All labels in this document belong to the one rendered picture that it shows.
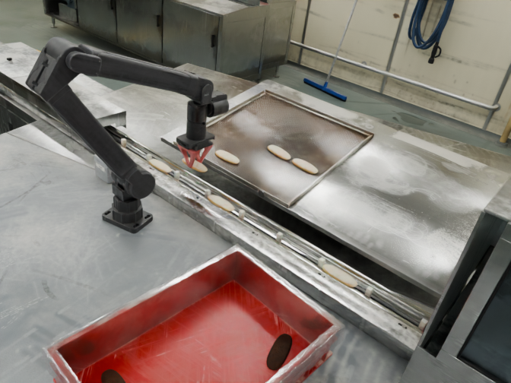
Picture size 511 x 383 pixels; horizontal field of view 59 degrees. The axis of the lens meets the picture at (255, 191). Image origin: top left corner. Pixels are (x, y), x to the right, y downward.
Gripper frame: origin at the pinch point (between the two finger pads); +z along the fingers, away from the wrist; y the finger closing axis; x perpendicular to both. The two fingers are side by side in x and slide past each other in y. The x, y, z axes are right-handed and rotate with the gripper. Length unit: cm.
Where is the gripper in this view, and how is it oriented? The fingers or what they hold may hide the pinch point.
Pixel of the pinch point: (194, 163)
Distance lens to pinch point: 138.5
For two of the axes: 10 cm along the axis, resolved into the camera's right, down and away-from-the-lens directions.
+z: -1.1, 8.3, 5.4
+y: 6.4, -3.5, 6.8
